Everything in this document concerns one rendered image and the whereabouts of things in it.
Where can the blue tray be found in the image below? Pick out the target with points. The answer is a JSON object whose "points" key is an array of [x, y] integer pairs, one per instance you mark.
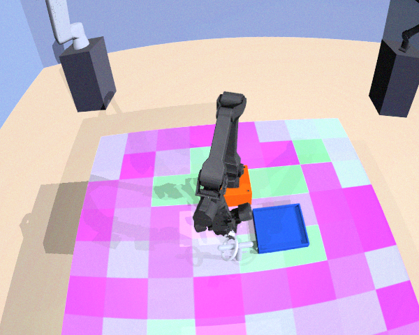
{"points": [[279, 228]]}

